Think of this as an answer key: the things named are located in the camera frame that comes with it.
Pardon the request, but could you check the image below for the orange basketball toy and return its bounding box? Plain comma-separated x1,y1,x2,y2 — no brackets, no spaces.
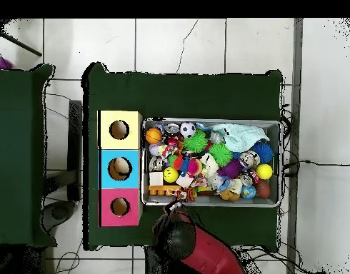
145,127,164,145

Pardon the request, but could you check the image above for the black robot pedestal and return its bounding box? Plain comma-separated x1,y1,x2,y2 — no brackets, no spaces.
144,245,193,274

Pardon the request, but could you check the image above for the black cable on floor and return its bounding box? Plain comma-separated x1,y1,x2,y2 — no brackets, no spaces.
283,159,350,170

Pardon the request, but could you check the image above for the plain yellow ball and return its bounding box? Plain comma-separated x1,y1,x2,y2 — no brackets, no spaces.
255,163,274,181

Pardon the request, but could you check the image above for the wooden box with three holes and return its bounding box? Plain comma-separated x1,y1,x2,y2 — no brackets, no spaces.
97,110,144,228

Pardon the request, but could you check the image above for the mint green cloth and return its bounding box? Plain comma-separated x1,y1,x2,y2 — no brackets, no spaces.
210,123,271,153

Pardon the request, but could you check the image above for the black and white soccer ball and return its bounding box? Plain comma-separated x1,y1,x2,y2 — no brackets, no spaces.
179,121,197,139

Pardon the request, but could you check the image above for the orange tiger plush toy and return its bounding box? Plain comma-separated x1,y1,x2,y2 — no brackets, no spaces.
174,186,197,203

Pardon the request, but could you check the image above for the yellow smiley face ball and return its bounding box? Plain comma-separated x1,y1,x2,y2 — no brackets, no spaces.
162,166,180,184

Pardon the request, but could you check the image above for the gray round base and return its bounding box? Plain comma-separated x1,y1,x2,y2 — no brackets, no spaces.
43,199,76,232

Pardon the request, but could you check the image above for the purple object on floor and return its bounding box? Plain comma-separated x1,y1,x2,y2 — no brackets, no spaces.
0,56,14,70

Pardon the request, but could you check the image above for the green spiky ball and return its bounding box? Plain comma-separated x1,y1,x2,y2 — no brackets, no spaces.
208,141,234,168
182,128,209,153

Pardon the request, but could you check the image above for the black flat panel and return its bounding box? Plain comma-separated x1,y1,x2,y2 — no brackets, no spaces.
67,99,83,202

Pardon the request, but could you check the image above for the silver mesh bin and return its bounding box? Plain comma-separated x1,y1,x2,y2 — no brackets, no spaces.
140,117,282,208

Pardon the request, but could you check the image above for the black rod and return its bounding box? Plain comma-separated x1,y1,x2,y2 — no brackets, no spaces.
0,31,43,57

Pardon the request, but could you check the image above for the blue spiky ball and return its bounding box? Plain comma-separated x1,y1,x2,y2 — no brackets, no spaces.
250,140,275,164

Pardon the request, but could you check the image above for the silver soda can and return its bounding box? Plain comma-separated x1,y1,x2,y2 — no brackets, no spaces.
164,122,181,136

